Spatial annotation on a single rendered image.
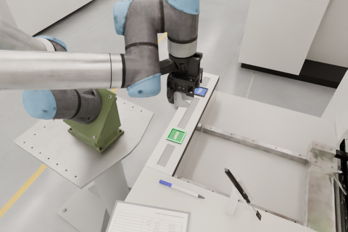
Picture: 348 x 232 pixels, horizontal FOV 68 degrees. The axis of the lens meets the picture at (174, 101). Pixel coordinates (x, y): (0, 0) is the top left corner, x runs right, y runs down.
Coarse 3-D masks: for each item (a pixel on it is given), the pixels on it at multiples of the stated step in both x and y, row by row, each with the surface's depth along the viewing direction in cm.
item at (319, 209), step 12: (312, 156) 93; (324, 156) 93; (312, 180) 86; (324, 180) 86; (312, 192) 83; (324, 192) 83; (312, 204) 80; (324, 204) 80; (312, 216) 77; (324, 216) 77
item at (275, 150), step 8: (208, 128) 107; (216, 128) 107; (216, 136) 107; (224, 136) 106; (232, 136) 104; (240, 136) 104; (248, 144) 103; (256, 144) 101; (264, 144) 101; (272, 152) 100; (280, 152) 99; (288, 152) 98; (296, 152) 98; (296, 160) 98; (304, 160) 96
